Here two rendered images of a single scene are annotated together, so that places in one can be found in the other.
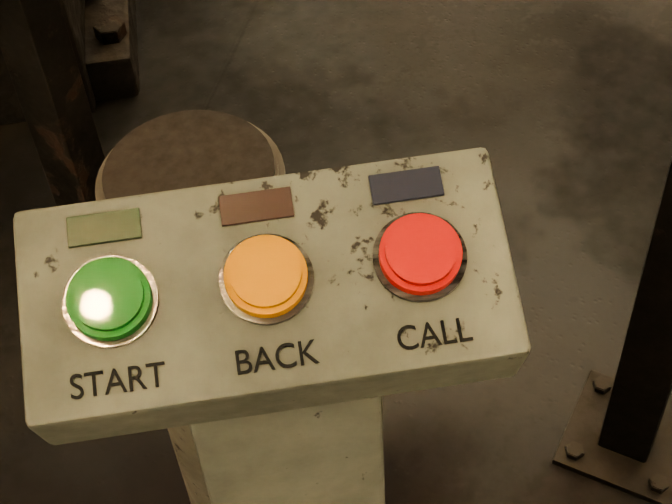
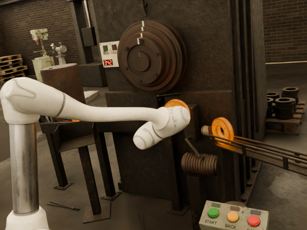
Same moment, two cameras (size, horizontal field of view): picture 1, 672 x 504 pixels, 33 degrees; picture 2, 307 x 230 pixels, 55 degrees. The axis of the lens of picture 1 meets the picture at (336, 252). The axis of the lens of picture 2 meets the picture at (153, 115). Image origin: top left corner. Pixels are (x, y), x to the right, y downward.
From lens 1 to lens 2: 70 cm
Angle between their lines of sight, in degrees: 44
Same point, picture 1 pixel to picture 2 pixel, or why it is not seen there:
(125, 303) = (214, 213)
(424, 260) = (253, 221)
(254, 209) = (234, 208)
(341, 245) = (244, 216)
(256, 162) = not seen: hidden behind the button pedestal
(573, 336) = not seen: outside the picture
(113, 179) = not seen: hidden behind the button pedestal
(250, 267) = (230, 214)
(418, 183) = (257, 212)
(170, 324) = (219, 218)
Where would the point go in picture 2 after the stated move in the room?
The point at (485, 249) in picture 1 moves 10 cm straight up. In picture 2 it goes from (263, 223) to (262, 199)
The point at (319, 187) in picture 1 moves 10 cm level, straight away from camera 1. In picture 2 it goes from (244, 209) to (251, 195)
